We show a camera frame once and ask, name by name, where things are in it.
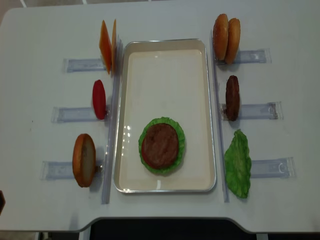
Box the bun slice in left rack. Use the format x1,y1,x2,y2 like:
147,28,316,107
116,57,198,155
72,133,96,188

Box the silver metal tray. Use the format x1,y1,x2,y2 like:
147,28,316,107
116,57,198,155
113,39,216,194

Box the brown object at table edge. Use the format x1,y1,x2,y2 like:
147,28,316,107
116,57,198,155
0,190,6,214

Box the red tomato slice on tray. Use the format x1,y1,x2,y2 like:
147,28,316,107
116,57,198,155
140,142,180,170

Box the brown meat patty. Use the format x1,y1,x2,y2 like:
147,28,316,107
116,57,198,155
141,123,179,169
225,75,240,121

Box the orange cheese slice inner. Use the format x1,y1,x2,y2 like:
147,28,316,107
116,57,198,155
111,19,117,75

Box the clear pusher track tomato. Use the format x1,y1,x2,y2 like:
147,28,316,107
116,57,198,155
51,105,110,123

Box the clear left rack rail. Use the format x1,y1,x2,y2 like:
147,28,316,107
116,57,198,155
101,36,123,205

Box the clear pusher track lettuce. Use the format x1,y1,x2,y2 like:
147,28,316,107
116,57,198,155
251,157,296,179

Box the green lettuce leaf in rack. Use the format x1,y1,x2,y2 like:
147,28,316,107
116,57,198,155
224,129,252,199

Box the bun slice inner right rack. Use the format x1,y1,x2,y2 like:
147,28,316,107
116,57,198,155
212,13,229,61

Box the orange cheese slice outer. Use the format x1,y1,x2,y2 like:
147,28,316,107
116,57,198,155
99,20,112,74

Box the orange cheese slice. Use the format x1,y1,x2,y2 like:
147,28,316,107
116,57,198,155
99,20,112,74
111,19,117,75

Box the brown meat patty in rack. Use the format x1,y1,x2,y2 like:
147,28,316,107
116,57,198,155
225,75,240,121

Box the clear rack rail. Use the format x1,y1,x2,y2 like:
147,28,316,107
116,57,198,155
210,29,230,203
101,36,123,205

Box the clear pusher track bun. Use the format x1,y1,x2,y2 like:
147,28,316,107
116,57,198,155
40,161,75,181

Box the bun slice outer right rack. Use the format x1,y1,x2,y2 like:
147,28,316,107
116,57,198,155
224,18,241,65

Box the clear pusher track patty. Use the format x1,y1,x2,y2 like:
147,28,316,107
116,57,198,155
235,101,284,121

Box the clear pusher track cheese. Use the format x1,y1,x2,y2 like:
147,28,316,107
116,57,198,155
62,58,106,73

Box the clear right rack rail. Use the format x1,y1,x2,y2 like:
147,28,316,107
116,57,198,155
210,29,230,203

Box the green lettuce on tray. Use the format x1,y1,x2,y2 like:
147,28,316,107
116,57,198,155
138,117,186,176

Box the clear pusher track buns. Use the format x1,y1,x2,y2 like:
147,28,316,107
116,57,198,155
231,48,272,65

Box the bun slice rack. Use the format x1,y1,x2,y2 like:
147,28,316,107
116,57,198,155
212,13,229,61
224,18,241,65

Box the red tomato slice in rack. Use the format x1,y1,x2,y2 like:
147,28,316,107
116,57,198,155
92,79,107,120

